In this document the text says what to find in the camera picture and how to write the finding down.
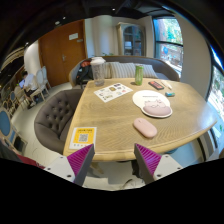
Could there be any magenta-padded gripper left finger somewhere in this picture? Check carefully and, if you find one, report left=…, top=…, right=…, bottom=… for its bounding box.
left=43, top=143, right=96, bottom=187

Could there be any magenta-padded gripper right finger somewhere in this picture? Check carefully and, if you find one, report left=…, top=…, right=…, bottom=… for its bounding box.
left=133, top=143, right=184, bottom=185

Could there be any pink computer mouse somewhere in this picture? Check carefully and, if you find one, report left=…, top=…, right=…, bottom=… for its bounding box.
left=133, top=117, right=158, bottom=139

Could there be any yellow and white code card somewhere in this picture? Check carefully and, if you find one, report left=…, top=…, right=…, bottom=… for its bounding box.
left=68, top=126, right=98, bottom=151

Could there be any grey tufted armchair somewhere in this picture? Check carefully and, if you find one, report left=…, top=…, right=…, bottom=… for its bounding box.
left=33, top=88, right=84, bottom=155

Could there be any white sticker sheet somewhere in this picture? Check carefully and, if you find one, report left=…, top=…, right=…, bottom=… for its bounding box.
left=93, top=82, right=134, bottom=104

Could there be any black box with red print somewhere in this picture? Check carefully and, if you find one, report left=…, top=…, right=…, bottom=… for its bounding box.
left=147, top=80, right=165, bottom=91

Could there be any blue round-back chair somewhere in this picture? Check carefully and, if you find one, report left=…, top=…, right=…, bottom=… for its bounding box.
left=0, top=108, right=21, bottom=148

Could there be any green drink can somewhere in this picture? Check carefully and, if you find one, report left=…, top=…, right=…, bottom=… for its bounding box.
left=134, top=64, right=145, bottom=86

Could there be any black backpack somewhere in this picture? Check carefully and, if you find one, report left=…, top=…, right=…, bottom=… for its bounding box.
left=75, top=59, right=94, bottom=86

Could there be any striped cushion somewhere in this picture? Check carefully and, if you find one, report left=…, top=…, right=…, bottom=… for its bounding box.
left=109, top=61, right=137, bottom=79
left=142, top=63, right=159, bottom=79
left=103, top=61, right=113, bottom=80

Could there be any clear shaker bottle, white lid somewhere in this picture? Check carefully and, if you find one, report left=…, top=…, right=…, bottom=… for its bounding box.
left=90, top=56, right=107, bottom=87

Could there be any group of white chairs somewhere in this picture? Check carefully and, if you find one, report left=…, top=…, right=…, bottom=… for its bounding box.
left=13, top=65, right=52, bottom=103

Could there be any person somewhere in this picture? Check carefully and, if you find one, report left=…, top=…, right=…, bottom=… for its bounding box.
left=19, top=70, right=40, bottom=108

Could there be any grey curved sofa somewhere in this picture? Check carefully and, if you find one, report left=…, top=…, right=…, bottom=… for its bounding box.
left=68, top=55, right=181, bottom=88

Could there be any brown wooden door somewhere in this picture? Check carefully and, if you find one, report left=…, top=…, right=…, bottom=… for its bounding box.
left=38, top=19, right=88, bottom=88

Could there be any dark-framed window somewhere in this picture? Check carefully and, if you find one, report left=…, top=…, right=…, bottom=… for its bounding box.
left=152, top=16, right=184, bottom=77

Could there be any glass-door cabinet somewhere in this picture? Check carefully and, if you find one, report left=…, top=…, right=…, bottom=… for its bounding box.
left=115, top=21, right=147, bottom=57

